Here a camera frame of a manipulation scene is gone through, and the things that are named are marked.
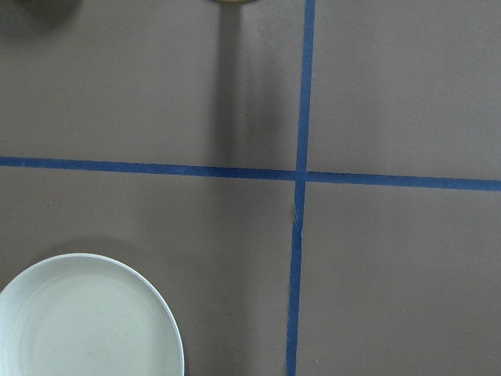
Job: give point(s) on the cream round plate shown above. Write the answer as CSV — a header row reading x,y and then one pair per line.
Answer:
x,y
86,314

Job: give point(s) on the lower yellow lemon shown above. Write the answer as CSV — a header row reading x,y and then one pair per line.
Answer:
x,y
233,1

